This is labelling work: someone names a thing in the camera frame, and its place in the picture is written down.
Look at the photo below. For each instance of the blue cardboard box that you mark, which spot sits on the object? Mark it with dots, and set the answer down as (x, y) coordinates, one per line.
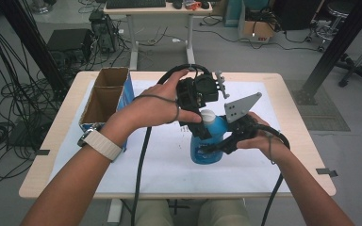
(106, 103)

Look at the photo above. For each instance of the person's left hand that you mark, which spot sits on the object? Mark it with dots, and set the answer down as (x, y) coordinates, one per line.
(147, 109)

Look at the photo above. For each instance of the teal box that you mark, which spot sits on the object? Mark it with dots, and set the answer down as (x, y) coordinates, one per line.
(232, 11)

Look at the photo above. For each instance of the black computer tower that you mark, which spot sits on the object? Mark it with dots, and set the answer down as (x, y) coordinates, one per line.
(105, 31)

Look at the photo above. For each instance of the blue bottle with white cap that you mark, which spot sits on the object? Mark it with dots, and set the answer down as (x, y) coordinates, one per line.
(207, 157)

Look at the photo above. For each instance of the white paper sheet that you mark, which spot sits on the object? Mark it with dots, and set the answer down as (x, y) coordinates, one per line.
(169, 175)

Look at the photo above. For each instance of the wooden desk with white legs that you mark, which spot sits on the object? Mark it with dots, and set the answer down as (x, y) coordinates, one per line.
(157, 10)

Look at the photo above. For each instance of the black office chair base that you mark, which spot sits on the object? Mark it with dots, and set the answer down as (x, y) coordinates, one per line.
(358, 70)

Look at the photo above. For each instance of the brown cardboard box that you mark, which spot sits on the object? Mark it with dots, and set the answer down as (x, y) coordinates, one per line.
(259, 29)

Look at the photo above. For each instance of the round stool on wheels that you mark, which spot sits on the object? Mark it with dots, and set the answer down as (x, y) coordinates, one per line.
(339, 8)

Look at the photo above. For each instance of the black keyboard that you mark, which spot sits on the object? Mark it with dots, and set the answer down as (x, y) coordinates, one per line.
(135, 3)

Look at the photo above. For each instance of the person's beige trousers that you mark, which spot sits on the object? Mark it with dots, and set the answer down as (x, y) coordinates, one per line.
(154, 215)

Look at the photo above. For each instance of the orange small item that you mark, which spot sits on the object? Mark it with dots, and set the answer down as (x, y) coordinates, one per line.
(193, 5)

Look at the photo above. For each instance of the dark grey floor mat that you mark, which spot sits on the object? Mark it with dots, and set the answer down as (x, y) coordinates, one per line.
(326, 113)

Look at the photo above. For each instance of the white table leg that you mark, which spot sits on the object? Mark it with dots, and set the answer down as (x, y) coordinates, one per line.
(115, 212)

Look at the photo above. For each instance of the black metal post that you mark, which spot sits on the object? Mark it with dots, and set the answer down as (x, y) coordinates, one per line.
(342, 40)
(34, 44)

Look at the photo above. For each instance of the black computer mouse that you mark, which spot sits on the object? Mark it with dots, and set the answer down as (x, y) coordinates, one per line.
(177, 4)

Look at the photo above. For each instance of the black tape piece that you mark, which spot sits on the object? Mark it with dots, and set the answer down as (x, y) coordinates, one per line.
(325, 172)
(42, 152)

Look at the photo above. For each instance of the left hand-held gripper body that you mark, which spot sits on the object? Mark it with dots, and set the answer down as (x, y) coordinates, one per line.
(198, 91)

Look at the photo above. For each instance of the person's right hand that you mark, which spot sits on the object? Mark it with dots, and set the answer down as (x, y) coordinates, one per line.
(264, 144)

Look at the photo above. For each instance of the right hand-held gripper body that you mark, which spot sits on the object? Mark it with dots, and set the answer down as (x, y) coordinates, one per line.
(242, 106)

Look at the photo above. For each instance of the black equipment case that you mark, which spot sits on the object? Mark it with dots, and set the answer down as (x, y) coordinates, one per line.
(69, 40)

